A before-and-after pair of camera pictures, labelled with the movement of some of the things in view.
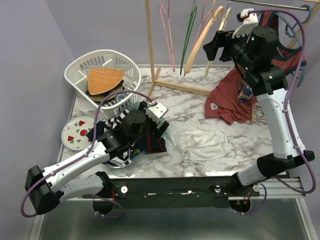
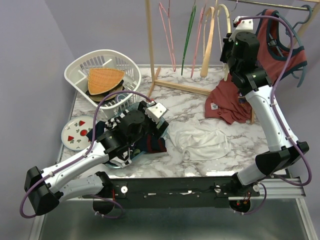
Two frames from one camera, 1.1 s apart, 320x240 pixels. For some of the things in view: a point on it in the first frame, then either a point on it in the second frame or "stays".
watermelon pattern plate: x=74 y=131 stays
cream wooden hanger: x=221 y=28 to x=226 y=68
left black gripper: x=155 y=131 stays
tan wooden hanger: x=219 y=12 to x=205 y=64
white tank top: x=196 y=141 stays
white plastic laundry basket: x=96 y=72 stays
